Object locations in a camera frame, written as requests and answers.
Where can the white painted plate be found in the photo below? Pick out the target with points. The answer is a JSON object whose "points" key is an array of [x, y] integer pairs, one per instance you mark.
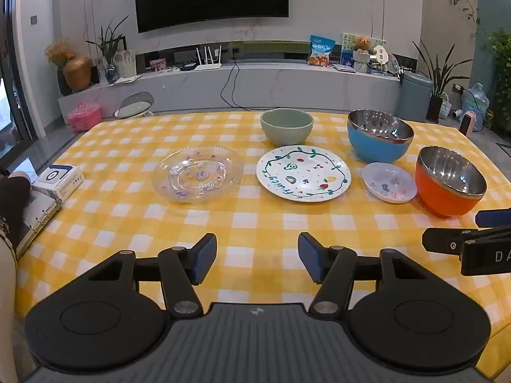
{"points": [[303, 173]]}

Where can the grey-blue waste bin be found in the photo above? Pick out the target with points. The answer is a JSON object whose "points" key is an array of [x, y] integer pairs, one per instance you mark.
{"points": [[415, 95]]}

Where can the green ceramic bowl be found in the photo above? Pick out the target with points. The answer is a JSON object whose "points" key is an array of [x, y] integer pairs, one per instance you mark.
{"points": [[287, 129]]}

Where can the pink plastic case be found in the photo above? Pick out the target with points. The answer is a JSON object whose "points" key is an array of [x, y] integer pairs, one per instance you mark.
{"points": [[84, 119]]}

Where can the brown teddy bear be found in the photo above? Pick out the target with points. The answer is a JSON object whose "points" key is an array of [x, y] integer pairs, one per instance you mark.
{"points": [[362, 44]]}

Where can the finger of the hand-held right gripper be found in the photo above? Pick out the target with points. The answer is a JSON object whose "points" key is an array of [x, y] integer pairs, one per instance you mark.
{"points": [[493, 218], [439, 239]]}

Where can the gold vase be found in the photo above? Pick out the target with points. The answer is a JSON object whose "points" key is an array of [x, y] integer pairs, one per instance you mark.
{"points": [[77, 74]]}

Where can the pink card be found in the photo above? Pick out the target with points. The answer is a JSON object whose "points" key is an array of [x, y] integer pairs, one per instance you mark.
{"points": [[157, 66]]}

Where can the blue water bottle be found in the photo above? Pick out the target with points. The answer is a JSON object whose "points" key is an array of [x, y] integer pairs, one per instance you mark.
{"points": [[475, 103]]}

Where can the dried flowers in dark vase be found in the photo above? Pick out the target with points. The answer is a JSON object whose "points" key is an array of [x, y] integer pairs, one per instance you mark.
{"points": [[58, 52]]}

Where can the papers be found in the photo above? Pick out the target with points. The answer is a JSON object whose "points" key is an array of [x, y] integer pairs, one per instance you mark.
{"points": [[125, 79]]}

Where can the clear glass plate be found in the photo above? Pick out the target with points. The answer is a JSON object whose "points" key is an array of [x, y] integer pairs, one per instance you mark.
{"points": [[199, 175]]}

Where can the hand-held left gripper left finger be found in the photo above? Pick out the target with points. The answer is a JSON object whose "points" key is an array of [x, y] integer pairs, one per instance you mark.
{"points": [[203, 257]]}

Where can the orange steel bowl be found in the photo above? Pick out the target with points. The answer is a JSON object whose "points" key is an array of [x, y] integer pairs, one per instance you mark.
{"points": [[443, 199]]}

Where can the leafy green plant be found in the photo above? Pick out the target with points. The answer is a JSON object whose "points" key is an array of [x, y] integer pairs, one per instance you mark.
{"points": [[501, 60]]}

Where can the white basket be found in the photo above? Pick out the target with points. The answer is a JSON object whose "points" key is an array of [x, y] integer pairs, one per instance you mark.
{"points": [[445, 105]]}

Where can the potted plant in black pot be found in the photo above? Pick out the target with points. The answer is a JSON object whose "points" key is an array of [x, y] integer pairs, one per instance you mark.
{"points": [[434, 107]]}

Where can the grey marble TV cabinet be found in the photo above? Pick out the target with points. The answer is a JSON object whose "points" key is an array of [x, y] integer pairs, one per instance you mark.
{"points": [[279, 83]]}

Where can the blue steel bowl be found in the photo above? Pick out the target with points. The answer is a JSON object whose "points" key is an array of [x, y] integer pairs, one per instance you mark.
{"points": [[375, 147]]}

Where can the green plant in blue vase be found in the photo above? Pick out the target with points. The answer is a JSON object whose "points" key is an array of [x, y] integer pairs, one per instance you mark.
{"points": [[111, 72]]}

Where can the white cardboard box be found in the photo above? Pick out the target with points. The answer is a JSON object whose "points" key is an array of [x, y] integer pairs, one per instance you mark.
{"points": [[56, 179]]}

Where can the yellow checked tablecloth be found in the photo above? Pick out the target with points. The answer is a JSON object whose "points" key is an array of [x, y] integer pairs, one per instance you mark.
{"points": [[247, 215]]}

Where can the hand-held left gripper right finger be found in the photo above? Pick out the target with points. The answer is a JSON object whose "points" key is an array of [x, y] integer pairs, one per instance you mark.
{"points": [[309, 257]]}

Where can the white router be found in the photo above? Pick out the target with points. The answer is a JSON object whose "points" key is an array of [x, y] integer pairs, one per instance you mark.
{"points": [[207, 66]]}

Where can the pink heater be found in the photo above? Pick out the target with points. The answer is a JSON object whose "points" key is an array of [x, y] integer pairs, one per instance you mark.
{"points": [[468, 123]]}

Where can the small white dish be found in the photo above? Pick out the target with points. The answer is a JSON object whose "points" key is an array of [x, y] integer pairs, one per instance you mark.
{"points": [[389, 183]]}

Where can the green picture card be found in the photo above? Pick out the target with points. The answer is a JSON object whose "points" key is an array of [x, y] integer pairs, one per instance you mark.
{"points": [[349, 42]]}

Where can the blue snack bag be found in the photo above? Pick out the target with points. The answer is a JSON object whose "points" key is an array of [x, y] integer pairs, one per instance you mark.
{"points": [[321, 50]]}

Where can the black set-top box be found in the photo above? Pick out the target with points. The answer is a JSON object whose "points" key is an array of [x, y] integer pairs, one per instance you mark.
{"points": [[188, 67]]}

